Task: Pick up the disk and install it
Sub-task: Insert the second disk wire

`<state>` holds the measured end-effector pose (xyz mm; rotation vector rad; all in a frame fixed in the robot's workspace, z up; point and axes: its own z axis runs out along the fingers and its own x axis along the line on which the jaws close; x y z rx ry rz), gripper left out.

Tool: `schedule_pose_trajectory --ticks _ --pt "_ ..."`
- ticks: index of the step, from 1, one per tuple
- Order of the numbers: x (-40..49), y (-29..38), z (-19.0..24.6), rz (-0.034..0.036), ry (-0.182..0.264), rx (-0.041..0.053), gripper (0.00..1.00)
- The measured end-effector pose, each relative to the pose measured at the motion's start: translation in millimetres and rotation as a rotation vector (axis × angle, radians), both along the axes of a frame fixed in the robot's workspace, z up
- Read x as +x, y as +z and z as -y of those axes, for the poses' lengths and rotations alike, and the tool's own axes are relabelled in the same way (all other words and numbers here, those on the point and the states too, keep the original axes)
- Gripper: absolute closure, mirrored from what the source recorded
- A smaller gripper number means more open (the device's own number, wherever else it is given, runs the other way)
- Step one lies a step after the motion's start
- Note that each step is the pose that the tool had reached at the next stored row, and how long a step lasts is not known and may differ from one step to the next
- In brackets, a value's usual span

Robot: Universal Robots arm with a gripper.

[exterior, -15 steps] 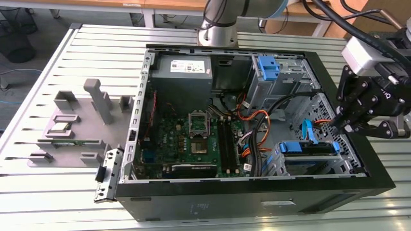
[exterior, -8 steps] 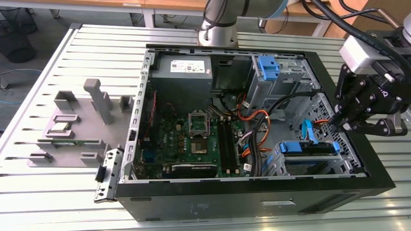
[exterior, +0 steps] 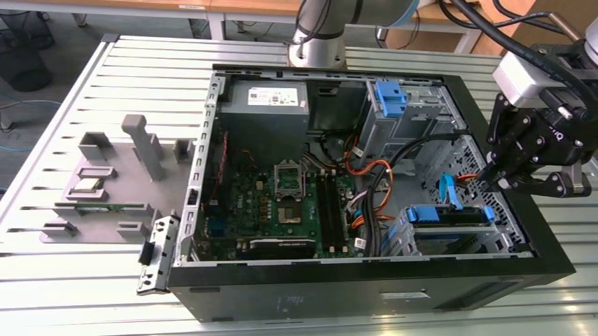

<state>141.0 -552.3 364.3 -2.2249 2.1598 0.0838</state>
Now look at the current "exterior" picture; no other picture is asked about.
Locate grey parts rack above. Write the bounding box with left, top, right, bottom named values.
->
left=39, top=113, right=198, bottom=248

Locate blue floor cable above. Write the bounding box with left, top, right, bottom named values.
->
left=0, top=99, right=62, bottom=152

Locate black round bin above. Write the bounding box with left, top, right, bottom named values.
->
left=7, top=48, right=54, bottom=92

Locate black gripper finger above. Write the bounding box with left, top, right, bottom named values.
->
left=475, top=93, right=538, bottom=181
left=485, top=170, right=574, bottom=199

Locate black wrist mount bracket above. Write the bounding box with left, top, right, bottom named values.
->
left=530, top=43, right=598, bottom=92

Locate hard disk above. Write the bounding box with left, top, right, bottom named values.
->
left=405, top=205, right=497, bottom=244

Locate CPU socket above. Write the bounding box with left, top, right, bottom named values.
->
left=275, top=199, right=304, bottom=225

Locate orange red power wire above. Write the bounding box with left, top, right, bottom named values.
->
left=447, top=173, right=487, bottom=211

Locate metal drive cage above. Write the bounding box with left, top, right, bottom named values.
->
left=359, top=79, right=463, bottom=165

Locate metal socket cover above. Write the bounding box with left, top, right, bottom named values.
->
left=272, top=160, right=310, bottom=200

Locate wooden cabinet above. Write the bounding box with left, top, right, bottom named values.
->
left=475, top=0, right=598, bottom=57

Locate black mesh basket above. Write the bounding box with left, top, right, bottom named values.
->
left=0, top=9, right=56, bottom=50

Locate green motherboard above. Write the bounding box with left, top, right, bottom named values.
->
left=194, top=167, right=370, bottom=262

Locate green RAM stick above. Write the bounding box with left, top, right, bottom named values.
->
left=55, top=201, right=144, bottom=213

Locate black cable bundle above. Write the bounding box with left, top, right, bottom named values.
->
left=363, top=131, right=469, bottom=258

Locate blue data wire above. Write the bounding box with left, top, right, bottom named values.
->
left=438, top=174, right=469, bottom=211

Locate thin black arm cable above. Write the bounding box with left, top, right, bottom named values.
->
left=487, top=0, right=562, bottom=22

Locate black graphics card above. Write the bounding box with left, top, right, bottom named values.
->
left=235, top=237, right=317, bottom=260

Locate black RAM slot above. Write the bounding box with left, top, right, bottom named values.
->
left=317, top=169, right=334, bottom=253

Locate silver CPU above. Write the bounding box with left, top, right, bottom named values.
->
left=74, top=178, right=104, bottom=193

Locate silver case rear bracket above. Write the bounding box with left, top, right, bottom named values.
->
left=135, top=211, right=183, bottom=297

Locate grey power supply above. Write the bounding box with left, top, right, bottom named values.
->
left=218, top=80, right=312, bottom=169

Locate black PC case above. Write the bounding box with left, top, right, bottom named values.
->
left=166, top=62, right=577, bottom=323

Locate blue plastic drive carrier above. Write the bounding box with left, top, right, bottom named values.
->
left=375, top=80, right=407, bottom=120

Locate metal disk bay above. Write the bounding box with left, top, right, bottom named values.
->
left=399, top=202, right=534, bottom=258

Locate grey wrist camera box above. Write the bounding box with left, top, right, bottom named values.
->
left=490, top=52, right=547, bottom=106

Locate orange wire bundle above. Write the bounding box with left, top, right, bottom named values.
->
left=343, top=134, right=398, bottom=232

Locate wooden top desk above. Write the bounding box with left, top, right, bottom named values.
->
left=375, top=0, right=494, bottom=54
left=70, top=0, right=303, bottom=41

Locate yellow black wire bundle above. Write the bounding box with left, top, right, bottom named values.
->
left=302, top=150, right=345, bottom=171

